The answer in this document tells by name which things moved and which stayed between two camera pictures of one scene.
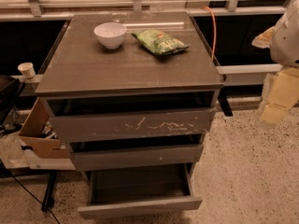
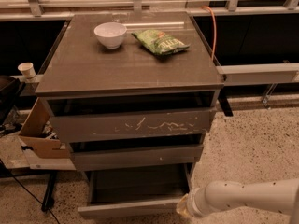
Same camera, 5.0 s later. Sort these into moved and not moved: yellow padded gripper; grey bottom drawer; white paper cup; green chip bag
Moved: yellow padded gripper
Not moved: grey bottom drawer; green chip bag; white paper cup
